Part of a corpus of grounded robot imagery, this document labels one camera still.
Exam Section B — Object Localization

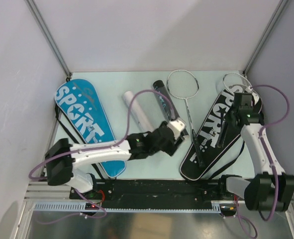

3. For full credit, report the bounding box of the black racket bag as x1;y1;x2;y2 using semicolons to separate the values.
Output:
179;86;265;181

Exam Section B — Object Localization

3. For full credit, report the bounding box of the white shuttlecock tube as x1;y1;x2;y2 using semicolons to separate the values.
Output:
122;91;154;132

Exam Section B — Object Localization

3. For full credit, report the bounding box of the black shuttlecock tube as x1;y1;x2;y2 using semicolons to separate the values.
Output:
151;79;189;139

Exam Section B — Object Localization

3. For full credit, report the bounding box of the white racket with black handle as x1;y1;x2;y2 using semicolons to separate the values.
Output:
166;69;203;167

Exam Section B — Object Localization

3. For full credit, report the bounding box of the blue racket bag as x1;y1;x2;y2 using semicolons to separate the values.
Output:
54;78;126;179

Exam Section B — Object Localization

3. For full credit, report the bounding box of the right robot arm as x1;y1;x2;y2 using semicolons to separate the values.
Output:
216;93;294;213

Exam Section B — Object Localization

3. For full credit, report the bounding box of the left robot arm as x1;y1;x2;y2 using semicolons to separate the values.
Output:
45;118;186;199

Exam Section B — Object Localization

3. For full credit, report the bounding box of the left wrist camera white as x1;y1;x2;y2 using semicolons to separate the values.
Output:
167;118;186;139

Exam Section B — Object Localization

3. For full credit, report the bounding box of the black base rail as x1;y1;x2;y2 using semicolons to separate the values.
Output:
84;179;234;209

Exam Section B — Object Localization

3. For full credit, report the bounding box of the white cable duct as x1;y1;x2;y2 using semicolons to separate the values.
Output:
33;202;236;213

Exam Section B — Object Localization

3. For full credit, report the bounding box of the right aluminium frame post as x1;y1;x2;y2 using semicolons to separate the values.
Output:
242;0;291;75

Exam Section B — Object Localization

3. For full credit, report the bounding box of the aluminium frame post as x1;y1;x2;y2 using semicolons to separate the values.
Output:
24;0;72;81
242;0;291;75

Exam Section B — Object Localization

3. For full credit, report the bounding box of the left aluminium frame post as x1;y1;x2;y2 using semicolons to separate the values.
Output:
24;0;72;81

